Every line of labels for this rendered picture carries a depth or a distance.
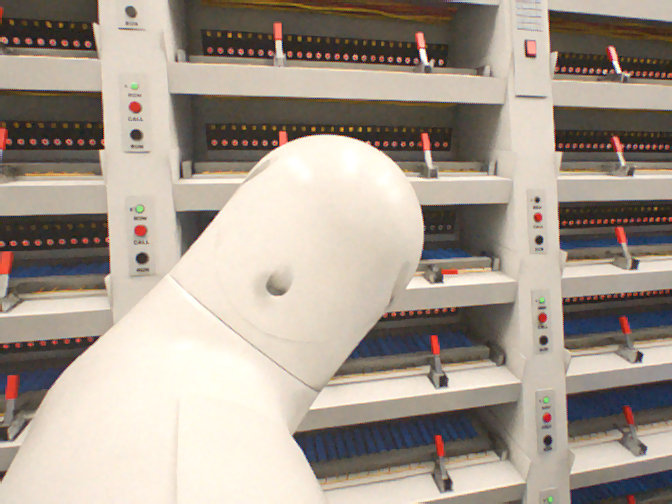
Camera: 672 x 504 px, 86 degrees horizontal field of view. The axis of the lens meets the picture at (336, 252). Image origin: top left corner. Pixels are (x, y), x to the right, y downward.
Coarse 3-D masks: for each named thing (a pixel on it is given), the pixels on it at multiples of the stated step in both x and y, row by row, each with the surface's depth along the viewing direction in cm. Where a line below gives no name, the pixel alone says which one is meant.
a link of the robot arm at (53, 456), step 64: (128, 320) 16; (192, 320) 15; (64, 384) 14; (128, 384) 11; (192, 384) 11; (256, 384) 14; (64, 448) 9; (128, 448) 8; (192, 448) 8; (256, 448) 9
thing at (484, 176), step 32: (224, 128) 74; (256, 128) 75; (288, 128) 76; (320, 128) 77; (352, 128) 78; (384, 128) 80; (416, 128) 81; (448, 128) 82; (192, 160) 64; (224, 160) 73; (256, 160) 74; (416, 160) 81; (448, 160) 82; (480, 160) 75; (512, 160) 68; (192, 192) 58; (224, 192) 59; (416, 192) 65; (448, 192) 66; (480, 192) 68
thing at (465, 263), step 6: (450, 258) 72; (456, 258) 72; (462, 258) 72; (468, 258) 72; (474, 258) 72; (480, 258) 72; (486, 258) 73; (420, 264) 69; (438, 264) 70; (444, 264) 70; (450, 264) 71; (456, 264) 71; (462, 264) 71; (468, 264) 71; (474, 264) 72; (480, 264) 72; (486, 264) 72; (420, 270) 70; (480, 270) 70; (486, 270) 71
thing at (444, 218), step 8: (424, 216) 81; (432, 216) 82; (440, 216) 82; (448, 216) 83; (424, 224) 82; (432, 224) 83; (440, 224) 83; (448, 224) 83; (424, 232) 83; (432, 232) 83; (440, 232) 84; (448, 232) 84
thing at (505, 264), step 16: (432, 240) 83; (448, 240) 84; (480, 240) 79; (480, 256) 76; (496, 256) 73; (512, 256) 69; (480, 272) 72; (496, 272) 72; (512, 272) 69; (416, 288) 64; (432, 288) 65; (448, 288) 66; (464, 288) 66; (480, 288) 67; (496, 288) 68; (512, 288) 68; (400, 304) 65; (416, 304) 65; (432, 304) 66; (448, 304) 67; (464, 304) 67; (480, 304) 68
